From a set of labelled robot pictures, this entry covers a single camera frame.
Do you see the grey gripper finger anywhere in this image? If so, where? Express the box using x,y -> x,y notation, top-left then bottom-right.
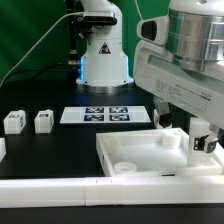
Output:
203,125 -> 223,154

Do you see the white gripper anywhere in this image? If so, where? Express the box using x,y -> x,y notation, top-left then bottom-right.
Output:
133,40 -> 224,128

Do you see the white square tabletop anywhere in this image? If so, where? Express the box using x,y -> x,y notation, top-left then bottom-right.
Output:
96,128 -> 224,177

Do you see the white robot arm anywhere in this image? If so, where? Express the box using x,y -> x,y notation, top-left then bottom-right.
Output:
77,0 -> 224,153

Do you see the white marker plate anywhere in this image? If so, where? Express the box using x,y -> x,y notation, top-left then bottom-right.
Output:
60,106 -> 151,124

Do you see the white front obstacle bar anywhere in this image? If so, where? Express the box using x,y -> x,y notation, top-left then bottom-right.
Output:
0,176 -> 224,208

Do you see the white obstacle bar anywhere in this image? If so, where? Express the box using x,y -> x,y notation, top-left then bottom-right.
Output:
0,176 -> 224,208
0,138 -> 6,162

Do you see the white left obstacle bar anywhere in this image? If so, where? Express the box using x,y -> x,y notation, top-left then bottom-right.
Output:
0,138 -> 6,162

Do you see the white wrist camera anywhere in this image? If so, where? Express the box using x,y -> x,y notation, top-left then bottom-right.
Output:
137,16 -> 169,46

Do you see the black cable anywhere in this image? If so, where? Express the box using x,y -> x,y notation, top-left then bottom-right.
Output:
3,65 -> 81,86

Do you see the white cable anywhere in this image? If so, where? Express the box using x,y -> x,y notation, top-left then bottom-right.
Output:
0,11 -> 84,88

